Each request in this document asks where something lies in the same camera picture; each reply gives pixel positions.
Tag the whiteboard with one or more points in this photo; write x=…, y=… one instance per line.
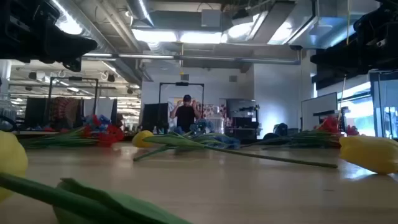
x=318, y=107

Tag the clear glass vase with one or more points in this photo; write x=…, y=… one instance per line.
x=215, y=125

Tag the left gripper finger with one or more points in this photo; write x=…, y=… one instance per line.
x=77, y=46
x=73, y=65

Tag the glass door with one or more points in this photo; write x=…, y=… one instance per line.
x=385, y=105

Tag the person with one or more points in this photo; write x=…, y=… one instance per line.
x=185, y=116

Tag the silver ceiling pipe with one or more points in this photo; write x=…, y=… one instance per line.
x=186, y=57

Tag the yellow artificial tulip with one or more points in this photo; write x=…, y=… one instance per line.
x=370, y=154
x=12, y=155
x=143, y=139

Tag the black rig frame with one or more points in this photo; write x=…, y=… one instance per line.
x=182, y=83

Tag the black monitor panel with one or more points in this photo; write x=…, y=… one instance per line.
x=154, y=116

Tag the dark blue chair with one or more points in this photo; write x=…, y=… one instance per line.
x=280, y=129

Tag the patterned red fabric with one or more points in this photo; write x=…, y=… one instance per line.
x=63, y=109

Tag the black cabinet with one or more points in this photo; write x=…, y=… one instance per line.
x=242, y=121

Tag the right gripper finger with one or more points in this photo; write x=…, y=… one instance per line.
x=342, y=59

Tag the black partition panel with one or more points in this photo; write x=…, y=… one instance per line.
x=35, y=112

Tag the red artificial flower bunch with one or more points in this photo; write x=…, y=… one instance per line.
x=329, y=124
x=109, y=133

